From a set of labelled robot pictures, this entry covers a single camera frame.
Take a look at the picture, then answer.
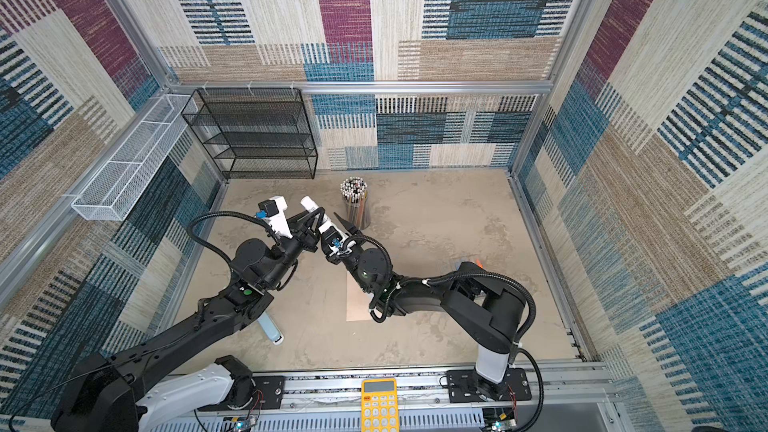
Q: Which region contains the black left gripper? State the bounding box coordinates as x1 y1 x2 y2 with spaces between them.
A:
263 207 321 293

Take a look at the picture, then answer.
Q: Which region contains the white glue stick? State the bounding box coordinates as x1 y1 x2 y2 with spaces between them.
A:
300 196 327 226

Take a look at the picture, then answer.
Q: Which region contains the pink paper envelope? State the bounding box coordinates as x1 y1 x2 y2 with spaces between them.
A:
346 276 373 322

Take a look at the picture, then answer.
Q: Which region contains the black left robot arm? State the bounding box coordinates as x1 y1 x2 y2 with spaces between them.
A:
35 197 326 431

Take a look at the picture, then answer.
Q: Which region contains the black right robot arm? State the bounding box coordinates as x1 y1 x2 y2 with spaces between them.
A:
319 219 537 400

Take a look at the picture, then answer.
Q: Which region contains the pencil holder cup with pencils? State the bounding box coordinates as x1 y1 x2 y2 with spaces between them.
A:
340 176 370 230

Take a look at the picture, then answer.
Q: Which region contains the highlighter marker pack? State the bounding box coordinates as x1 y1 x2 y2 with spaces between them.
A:
458 261 484 272

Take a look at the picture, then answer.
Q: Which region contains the yellow calculator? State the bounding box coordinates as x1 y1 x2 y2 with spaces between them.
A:
361 378 400 432

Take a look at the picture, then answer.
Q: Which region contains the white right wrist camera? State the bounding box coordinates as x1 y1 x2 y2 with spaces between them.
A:
319 220 347 257

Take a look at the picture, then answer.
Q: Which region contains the black wire mesh shelf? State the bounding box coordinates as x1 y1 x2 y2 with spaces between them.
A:
181 88 318 180

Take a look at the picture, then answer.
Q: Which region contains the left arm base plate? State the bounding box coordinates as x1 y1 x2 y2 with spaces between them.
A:
201 375 286 414

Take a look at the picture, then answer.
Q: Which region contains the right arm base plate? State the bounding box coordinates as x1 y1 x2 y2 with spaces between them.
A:
443 367 532 403

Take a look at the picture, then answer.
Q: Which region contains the white wire mesh basket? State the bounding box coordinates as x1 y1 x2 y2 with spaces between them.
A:
71 94 189 222

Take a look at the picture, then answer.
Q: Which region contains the aluminium front rail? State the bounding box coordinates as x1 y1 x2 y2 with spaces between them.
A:
150 359 631 431

